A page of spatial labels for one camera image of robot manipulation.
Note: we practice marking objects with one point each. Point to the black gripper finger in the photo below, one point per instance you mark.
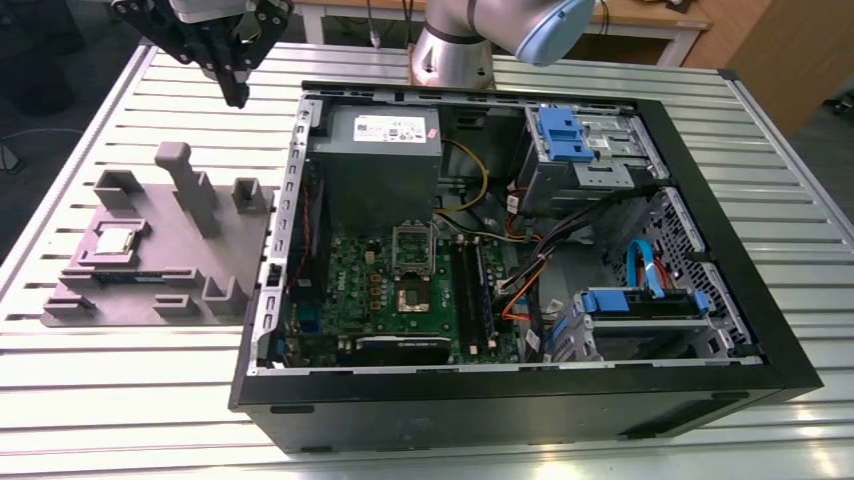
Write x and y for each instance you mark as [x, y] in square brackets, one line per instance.
[268, 35]
[160, 35]

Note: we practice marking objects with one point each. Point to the silver CPU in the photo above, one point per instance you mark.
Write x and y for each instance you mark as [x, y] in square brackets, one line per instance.
[119, 241]

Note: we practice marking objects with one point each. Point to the CPU socket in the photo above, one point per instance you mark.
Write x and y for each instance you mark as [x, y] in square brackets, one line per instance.
[415, 299]

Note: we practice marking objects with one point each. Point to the black table corner cap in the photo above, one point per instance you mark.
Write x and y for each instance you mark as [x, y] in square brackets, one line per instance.
[152, 39]
[729, 75]

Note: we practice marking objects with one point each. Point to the grey power supply unit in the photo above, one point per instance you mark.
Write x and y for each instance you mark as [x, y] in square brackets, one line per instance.
[374, 175]

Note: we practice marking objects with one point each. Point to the grey parts rack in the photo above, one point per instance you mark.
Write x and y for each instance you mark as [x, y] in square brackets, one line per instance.
[173, 250]

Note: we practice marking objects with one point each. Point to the white four-pin power socket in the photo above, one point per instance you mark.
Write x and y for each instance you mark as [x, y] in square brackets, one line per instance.
[368, 256]

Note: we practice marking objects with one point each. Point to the RAM stick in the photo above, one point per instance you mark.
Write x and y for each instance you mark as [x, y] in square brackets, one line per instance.
[133, 276]

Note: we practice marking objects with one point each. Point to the blue drive bay latch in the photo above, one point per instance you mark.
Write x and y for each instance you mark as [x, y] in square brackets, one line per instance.
[563, 135]

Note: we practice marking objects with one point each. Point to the green motherboard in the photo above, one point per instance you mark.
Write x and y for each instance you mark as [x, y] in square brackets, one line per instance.
[354, 300]

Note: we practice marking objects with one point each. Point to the metal drive bay cage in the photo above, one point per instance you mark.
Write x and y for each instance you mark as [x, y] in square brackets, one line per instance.
[600, 175]

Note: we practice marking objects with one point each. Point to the blue board connector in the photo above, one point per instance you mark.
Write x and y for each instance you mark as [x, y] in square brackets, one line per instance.
[308, 320]

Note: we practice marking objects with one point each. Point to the black RAM slot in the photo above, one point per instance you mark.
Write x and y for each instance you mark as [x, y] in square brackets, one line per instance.
[484, 300]
[463, 300]

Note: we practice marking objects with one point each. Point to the black graphics card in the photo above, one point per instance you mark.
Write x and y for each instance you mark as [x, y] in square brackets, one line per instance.
[400, 347]

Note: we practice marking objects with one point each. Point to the hard disk in blue carrier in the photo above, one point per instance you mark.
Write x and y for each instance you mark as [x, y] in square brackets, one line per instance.
[610, 302]

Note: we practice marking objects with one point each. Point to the brown wooden cabinet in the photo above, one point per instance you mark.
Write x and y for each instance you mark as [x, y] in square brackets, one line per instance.
[787, 50]

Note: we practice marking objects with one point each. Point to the black PC case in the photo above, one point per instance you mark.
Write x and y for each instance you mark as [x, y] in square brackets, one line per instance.
[467, 415]

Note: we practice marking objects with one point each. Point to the metal disk bay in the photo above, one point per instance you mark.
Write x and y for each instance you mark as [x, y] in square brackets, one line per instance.
[654, 330]

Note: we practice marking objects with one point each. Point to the silver white wrist camera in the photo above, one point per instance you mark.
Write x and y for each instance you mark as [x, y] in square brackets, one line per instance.
[209, 10]

